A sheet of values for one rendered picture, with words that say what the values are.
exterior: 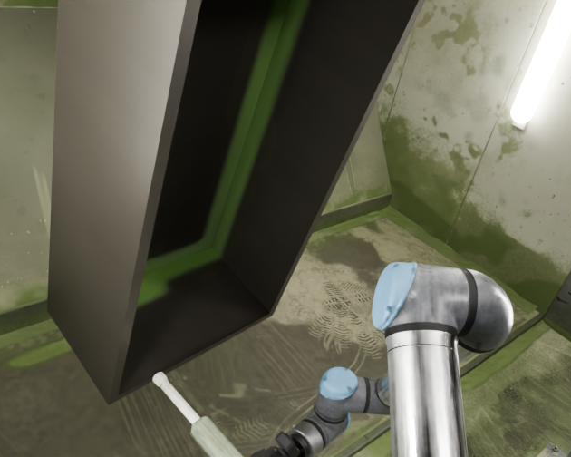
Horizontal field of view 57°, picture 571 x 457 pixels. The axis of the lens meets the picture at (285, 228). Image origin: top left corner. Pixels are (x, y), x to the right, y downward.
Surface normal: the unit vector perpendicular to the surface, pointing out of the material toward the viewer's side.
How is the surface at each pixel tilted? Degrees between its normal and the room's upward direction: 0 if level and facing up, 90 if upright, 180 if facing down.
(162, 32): 90
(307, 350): 0
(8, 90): 57
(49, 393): 0
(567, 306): 90
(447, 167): 90
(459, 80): 90
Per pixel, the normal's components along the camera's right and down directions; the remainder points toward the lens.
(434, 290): 0.17, -0.44
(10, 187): 0.62, -0.02
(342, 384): 0.08, -0.85
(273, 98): -0.70, 0.29
